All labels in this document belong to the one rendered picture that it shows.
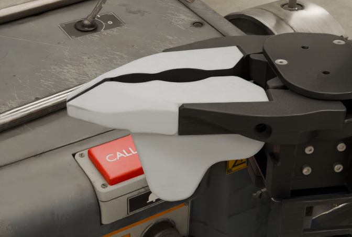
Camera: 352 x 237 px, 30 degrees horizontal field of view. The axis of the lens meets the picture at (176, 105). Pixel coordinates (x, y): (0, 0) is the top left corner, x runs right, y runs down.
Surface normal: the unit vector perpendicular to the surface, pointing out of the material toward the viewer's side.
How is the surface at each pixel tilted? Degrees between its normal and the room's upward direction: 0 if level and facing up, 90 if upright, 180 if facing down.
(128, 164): 0
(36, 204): 27
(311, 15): 8
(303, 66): 8
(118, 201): 90
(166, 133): 84
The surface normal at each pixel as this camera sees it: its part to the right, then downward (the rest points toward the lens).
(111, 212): 0.51, 0.51
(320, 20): 0.16, -0.65
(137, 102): -0.33, -0.38
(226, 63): 0.01, -0.88
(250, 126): -0.15, 0.47
